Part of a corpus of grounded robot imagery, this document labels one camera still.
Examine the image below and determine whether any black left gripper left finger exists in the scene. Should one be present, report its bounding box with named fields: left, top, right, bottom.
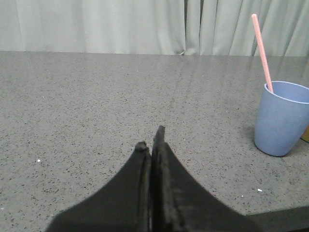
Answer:
left=47, top=142, right=151, bottom=232

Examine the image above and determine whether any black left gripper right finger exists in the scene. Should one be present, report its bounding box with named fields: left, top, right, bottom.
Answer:
left=151, top=126, right=263, bottom=232

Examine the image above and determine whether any pink chopstick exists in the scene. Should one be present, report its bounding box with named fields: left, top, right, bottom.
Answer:
left=251, top=14, right=274, bottom=93

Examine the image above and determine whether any blue plastic cup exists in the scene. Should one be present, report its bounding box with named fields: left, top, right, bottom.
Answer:
left=254, top=81, right=309, bottom=157

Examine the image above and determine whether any bamboo cylinder holder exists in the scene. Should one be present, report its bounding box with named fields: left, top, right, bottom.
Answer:
left=301, top=126, right=309, bottom=143

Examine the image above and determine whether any white curtain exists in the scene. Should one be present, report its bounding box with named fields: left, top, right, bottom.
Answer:
left=0, top=0, right=309, bottom=57

